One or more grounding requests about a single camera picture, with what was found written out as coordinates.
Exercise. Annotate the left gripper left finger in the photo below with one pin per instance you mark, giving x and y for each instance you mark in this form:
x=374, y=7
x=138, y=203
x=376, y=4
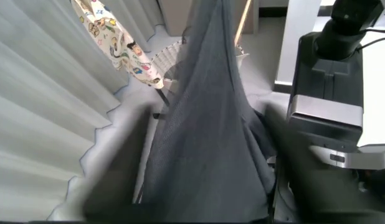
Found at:
x=114, y=186

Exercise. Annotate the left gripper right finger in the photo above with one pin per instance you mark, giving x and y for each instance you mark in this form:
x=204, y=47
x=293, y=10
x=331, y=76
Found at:
x=329, y=193

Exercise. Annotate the dark blue garment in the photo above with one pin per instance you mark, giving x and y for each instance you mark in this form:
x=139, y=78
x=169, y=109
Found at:
x=208, y=140

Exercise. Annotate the cream printed shorts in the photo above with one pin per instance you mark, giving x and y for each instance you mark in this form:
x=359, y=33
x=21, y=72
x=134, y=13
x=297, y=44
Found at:
x=124, y=53

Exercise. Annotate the pink clothes hanger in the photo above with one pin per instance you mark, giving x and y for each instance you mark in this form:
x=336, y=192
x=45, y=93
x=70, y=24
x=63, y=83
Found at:
x=242, y=25

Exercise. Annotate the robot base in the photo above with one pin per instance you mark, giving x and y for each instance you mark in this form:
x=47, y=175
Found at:
x=326, y=77

